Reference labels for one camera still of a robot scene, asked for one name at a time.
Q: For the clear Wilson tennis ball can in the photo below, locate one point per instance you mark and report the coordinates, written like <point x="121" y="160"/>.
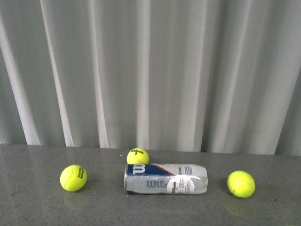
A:
<point x="165" y="179"/>

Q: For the Wilson 3 tennis ball far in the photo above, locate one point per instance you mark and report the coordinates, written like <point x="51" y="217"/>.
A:
<point x="137" y="156"/>

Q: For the Head Team tennis ball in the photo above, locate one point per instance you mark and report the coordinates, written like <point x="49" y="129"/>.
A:
<point x="73" y="178"/>

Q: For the plain yellow tennis ball right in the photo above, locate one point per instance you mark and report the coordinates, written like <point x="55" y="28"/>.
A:
<point x="241" y="184"/>

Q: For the white pleated curtain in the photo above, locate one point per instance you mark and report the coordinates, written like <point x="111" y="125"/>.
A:
<point x="219" y="76"/>

